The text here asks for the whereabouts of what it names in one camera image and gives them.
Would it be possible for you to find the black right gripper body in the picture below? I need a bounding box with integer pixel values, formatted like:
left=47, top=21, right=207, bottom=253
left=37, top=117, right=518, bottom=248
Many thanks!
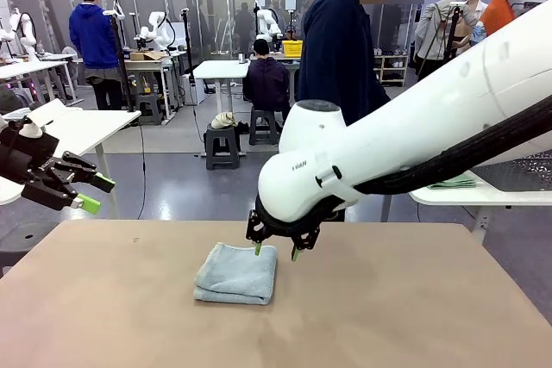
left=254, top=203, right=346, bottom=238

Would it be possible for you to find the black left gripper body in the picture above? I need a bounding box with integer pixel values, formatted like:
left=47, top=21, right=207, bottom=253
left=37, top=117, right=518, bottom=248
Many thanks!
left=0, top=126, right=61, bottom=188

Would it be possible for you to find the blue-grey towel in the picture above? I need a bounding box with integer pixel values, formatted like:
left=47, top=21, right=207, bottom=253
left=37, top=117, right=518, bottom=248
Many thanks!
left=192, top=241, right=279, bottom=306

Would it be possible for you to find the green towel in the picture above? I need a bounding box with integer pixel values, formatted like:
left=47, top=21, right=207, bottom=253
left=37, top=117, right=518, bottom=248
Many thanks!
left=426, top=174, right=479, bottom=190

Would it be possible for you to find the grey woven plastic basket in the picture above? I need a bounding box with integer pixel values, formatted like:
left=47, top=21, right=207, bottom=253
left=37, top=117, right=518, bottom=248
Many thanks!
left=472, top=159, right=552, bottom=192

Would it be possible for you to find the clear plastic bin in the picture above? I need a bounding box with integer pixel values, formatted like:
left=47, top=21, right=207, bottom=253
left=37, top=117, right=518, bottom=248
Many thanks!
left=1, top=107, right=34, bottom=122

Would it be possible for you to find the grey round seat stool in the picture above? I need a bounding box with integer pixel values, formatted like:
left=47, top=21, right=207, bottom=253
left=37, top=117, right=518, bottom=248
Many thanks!
left=0, top=221, right=60, bottom=278

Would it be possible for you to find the long white background table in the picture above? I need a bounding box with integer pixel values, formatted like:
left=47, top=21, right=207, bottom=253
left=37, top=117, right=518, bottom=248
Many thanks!
left=0, top=59, right=78, bottom=106

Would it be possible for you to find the grey step stool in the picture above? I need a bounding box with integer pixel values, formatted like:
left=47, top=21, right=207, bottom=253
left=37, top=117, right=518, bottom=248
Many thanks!
left=135, top=92, right=165, bottom=126

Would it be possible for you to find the grey plastic stool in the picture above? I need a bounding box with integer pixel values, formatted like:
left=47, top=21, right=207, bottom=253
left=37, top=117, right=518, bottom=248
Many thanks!
left=204, top=123, right=242, bottom=172
left=248, top=109, right=281, bottom=147

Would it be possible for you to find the beige cloth bag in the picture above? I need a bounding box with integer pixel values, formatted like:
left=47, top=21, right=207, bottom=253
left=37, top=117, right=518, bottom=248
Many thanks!
left=210, top=111, right=238, bottom=131

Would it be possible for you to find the white workbench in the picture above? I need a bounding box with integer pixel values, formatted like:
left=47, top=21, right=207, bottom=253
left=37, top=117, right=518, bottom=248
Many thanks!
left=124, top=55, right=179, bottom=122

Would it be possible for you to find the open cardboard box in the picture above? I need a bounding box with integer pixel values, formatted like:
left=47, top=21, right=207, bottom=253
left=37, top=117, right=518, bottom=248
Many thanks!
left=129, top=50, right=170, bottom=62

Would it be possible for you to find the man in blue hoodie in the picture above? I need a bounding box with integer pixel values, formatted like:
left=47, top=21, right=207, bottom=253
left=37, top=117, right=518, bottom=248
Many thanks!
left=68, top=0, right=126, bottom=111

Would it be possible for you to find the seated person dark hoodie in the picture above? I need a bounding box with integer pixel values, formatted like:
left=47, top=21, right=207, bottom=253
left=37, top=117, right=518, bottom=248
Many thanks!
left=242, top=39, right=293, bottom=128

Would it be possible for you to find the thin black pole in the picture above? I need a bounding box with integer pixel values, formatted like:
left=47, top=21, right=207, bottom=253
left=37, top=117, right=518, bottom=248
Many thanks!
left=179, top=8, right=196, bottom=84

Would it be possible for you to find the white standing desk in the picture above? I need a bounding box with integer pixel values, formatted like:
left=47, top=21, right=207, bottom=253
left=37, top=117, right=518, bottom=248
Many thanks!
left=192, top=59, right=252, bottom=158

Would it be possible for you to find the person in navy jacket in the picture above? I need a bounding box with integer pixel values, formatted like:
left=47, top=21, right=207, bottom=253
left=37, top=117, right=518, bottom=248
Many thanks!
left=296, top=0, right=426, bottom=222

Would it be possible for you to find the yellow plastic crate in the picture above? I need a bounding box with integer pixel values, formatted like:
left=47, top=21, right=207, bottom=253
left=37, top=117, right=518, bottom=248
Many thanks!
left=281, top=39, right=304, bottom=58

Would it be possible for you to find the wooden shoe shelf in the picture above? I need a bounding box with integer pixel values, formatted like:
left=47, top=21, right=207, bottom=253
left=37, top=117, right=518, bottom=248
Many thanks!
left=373, top=53, right=410, bottom=87

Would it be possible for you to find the dark clothed person behind glass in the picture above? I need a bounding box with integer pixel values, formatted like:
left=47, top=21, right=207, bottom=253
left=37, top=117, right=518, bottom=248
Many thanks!
left=234, top=1, right=256, bottom=58

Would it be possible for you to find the mannequin in grey shirt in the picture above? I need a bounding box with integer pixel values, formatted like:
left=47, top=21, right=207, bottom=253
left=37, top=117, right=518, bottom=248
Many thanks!
left=416, top=0, right=480, bottom=80

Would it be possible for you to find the figure in blue patterned dress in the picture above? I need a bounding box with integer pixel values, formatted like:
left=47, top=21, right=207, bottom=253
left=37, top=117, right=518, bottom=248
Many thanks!
left=465, top=0, right=489, bottom=47

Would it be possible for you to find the mannequin orange top beige cap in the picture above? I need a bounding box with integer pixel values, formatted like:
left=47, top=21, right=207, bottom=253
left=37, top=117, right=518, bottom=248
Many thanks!
left=480, top=0, right=525, bottom=36

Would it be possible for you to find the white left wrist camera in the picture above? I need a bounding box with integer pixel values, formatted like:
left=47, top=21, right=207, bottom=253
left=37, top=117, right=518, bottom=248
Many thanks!
left=19, top=98, right=68, bottom=139

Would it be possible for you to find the black pole with white camera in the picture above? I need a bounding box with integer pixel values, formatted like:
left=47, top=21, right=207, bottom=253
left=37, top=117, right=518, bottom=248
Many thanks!
left=103, top=0, right=135, bottom=113

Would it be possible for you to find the right arm black cable sleeve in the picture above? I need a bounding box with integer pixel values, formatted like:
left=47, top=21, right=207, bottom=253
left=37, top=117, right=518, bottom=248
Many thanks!
left=353, top=113, right=552, bottom=196

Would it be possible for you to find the black tripod with white camera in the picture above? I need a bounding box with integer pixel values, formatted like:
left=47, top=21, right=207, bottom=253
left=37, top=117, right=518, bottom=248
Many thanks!
left=416, top=0, right=469, bottom=80

